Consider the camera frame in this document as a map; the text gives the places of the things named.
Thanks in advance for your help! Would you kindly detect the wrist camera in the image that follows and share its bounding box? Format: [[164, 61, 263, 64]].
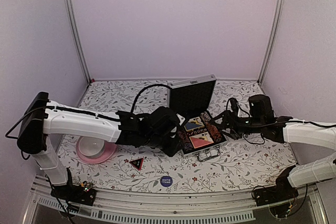
[[226, 98, 239, 115], [176, 114, 185, 126]]

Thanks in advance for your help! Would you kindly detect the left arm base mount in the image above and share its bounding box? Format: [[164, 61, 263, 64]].
[[50, 168, 97, 206]]

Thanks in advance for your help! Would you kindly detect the blue peach chip stack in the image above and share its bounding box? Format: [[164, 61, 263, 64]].
[[200, 112, 213, 125]]

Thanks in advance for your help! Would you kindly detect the left black cable loop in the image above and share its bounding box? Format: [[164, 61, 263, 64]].
[[131, 83, 170, 114]]

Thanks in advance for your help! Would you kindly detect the red card deck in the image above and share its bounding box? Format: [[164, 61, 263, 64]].
[[189, 133, 214, 149]]

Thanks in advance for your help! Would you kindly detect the chip row in case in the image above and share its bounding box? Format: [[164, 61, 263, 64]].
[[180, 136, 194, 155]]

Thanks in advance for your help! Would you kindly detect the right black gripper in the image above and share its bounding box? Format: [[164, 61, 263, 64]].
[[209, 110, 265, 140]]

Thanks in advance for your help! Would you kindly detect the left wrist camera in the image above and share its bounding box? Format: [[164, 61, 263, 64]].
[[176, 114, 185, 126]]

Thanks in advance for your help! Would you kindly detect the white bowl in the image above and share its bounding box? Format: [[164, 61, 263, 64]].
[[77, 136, 105, 158]]

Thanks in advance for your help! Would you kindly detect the front aluminium rail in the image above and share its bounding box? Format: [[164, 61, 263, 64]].
[[28, 186, 328, 223]]

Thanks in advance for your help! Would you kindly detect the red dice row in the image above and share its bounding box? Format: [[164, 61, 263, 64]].
[[186, 129, 208, 136]]

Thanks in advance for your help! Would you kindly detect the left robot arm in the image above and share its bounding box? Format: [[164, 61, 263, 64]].
[[5, 92, 185, 200]]

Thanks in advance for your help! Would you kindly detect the white dealer button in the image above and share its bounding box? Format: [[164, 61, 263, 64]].
[[143, 169, 157, 178]]

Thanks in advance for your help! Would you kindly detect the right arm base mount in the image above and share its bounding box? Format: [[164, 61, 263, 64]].
[[251, 166, 299, 206]]

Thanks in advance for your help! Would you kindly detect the blue small blind button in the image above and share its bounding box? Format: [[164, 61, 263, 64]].
[[160, 176, 173, 187]]

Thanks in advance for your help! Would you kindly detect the aluminium frame post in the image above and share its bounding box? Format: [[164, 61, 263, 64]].
[[258, 0, 285, 86], [64, 0, 91, 84]]

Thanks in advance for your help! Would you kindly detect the black triangle button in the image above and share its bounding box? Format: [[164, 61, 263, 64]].
[[129, 157, 144, 170]]

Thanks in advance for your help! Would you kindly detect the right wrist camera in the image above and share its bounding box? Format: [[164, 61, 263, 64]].
[[226, 98, 239, 115]]

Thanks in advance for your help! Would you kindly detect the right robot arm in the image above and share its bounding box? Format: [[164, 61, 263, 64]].
[[210, 94, 335, 201]]

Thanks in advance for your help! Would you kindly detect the right aluminium frame post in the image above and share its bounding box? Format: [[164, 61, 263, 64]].
[[258, 0, 285, 86]]

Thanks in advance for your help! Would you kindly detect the aluminium poker case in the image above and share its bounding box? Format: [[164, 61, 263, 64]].
[[167, 74, 226, 162]]

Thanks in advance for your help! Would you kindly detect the pink plate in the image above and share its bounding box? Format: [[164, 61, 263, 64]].
[[76, 141, 117, 164]]

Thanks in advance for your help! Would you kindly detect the left aluminium frame post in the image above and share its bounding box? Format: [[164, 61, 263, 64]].
[[64, 0, 91, 84]]

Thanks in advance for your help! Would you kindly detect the orange black chip roll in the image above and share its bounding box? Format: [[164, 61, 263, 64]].
[[206, 123, 223, 143]]

